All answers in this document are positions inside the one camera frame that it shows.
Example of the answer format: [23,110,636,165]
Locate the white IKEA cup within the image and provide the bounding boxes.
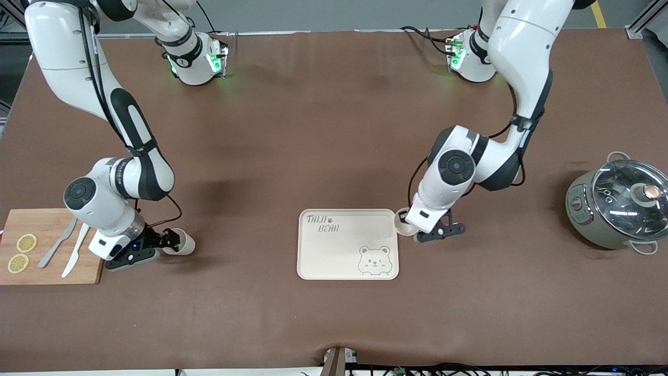
[163,228,196,256]
[395,207,420,237]

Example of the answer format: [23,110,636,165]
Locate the cream tray with bear print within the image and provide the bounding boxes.
[297,209,400,280]

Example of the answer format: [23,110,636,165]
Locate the white plastic knife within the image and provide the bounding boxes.
[62,222,91,278]

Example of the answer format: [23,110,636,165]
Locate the grey plastic knife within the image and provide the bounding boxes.
[38,217,78,269]

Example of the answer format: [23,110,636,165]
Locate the wooden cutting board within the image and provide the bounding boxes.
[0,208,115,285]

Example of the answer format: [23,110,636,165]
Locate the grey-green cooking pot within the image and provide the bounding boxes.
[565,151,668,256]

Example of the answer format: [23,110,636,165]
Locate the brown table mat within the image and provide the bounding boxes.
[0,29,668,372]

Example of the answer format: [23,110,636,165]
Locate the glass pot lid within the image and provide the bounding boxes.
[592,159,668,242]

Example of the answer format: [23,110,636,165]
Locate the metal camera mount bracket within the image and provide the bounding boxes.
[321,346,359,376]

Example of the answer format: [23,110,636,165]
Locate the black left arm base cables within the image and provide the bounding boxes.
[400,25,460,57]

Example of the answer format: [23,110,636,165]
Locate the silver table edge rail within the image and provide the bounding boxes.
[97,30,314,40]

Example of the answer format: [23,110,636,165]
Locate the black right arm base cable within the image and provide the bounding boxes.
[193,0,217,34]

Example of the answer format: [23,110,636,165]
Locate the aluminium frame with struts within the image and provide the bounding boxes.
[0,0,32,45]

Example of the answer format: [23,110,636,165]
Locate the aluminium frame profile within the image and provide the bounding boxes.
[625,0,668,40]

